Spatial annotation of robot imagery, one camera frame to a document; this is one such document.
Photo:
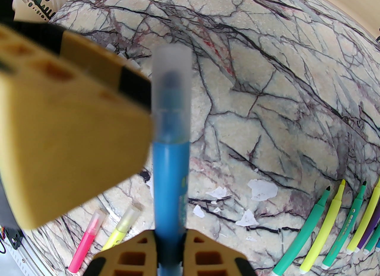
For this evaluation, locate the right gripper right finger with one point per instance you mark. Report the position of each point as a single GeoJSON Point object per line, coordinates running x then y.
{"type": "Point", "coordinates": [213, 257]}

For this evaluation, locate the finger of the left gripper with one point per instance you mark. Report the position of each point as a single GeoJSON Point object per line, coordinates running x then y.
{"type": "Point", "coordinates": [74, 150]}

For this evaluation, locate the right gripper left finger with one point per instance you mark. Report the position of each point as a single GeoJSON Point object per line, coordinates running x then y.
{"type": "Point", "coordinates": [130, 257]}

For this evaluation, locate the yellow marker pen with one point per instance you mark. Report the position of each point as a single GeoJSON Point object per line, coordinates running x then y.
{"type": "Point", "coordinates": [326, 227]}
{"type": "Point", "coordinates": [118, 233]}
{"type": "Point", "coordinates": [365, 224]}

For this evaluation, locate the pink marker pen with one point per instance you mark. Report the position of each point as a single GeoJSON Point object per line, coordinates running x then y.
{"type": "Point", "coordinates": [86, 242]}

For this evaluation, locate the blue marker pen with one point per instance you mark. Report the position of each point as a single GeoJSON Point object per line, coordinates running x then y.
{"type": "Point", "coordinates": [169, 179]}

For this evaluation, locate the green marker pen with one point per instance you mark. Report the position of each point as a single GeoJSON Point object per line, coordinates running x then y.
{"type": "Point", "coordinates": [308, 224]}
{"type": "Point", "coordinates": [346, 227]}
{"type": "Point", "coordinates": [374, 243]}

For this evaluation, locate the purple marker pen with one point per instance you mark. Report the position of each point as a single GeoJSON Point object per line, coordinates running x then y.
{"type": "Point", "coordinates": [371, 234]}

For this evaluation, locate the slotted aluminium panel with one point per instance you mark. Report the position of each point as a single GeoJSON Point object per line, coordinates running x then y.
{"type": "Point", "coordinates": [17, 258]}

